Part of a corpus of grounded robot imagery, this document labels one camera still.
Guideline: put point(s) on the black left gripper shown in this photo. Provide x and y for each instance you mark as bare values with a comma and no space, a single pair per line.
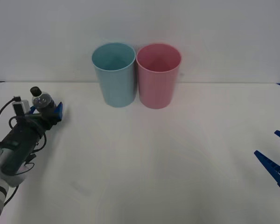
46,121

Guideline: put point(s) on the small dark plastic bottle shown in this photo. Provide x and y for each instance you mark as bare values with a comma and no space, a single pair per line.
44,103

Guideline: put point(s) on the silver and black left arm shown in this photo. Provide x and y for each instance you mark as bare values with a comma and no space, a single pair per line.
14,145

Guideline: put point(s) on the pale blue plastic bin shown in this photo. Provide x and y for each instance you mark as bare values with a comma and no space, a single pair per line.
116,86

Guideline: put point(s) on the pink plastic bin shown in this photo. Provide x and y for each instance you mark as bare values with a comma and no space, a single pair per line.
157,88

